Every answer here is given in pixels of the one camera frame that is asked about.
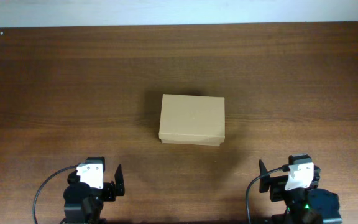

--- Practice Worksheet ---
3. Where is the cardboard box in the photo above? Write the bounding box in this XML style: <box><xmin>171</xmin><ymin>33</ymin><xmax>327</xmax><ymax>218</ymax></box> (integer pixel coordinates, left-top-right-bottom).
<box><xmin>158</xmin><ymin>94</ymin><xmax>226</xmax><ymax>146</ymax></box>

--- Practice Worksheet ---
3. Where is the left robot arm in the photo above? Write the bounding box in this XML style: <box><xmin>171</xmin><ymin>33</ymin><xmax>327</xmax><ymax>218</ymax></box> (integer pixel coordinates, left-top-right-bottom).
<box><xmin>61</xmin><ymin>165</ymin><xmax>125</xmax><ymax>224</ymax></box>

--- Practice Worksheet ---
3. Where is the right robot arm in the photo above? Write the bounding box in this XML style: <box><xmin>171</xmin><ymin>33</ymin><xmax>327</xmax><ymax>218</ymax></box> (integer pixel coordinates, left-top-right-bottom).
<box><xmin>259</xmin><ymin>154</ymin><xmax>342</xmax><ymax>224</ymax></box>

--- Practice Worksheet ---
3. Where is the right black cable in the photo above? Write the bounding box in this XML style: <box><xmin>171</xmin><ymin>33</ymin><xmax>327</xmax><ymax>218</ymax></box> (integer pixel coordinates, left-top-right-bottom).
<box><xmin>245</xmin><ymin>166</ymin><xmax>290</xmax><ymax>224</ymax></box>

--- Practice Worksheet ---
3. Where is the black cable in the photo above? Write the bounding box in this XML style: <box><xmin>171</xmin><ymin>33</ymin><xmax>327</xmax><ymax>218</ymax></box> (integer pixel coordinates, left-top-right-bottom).
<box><xmin>32</xmin><ymin>164</ymin><xmax>79</xmax><ymax>224</ymax></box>
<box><xmin>245</xmin><ymin>166</ymin><xmax>290</xmax><ymax>224</ymax></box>

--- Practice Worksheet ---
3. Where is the left black cable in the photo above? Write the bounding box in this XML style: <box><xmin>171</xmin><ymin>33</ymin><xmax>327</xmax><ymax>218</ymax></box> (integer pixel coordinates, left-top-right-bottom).
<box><xmin>32</xmin><ymin>164</ymin><xmax>79</xmax><ymax>224</ymax></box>

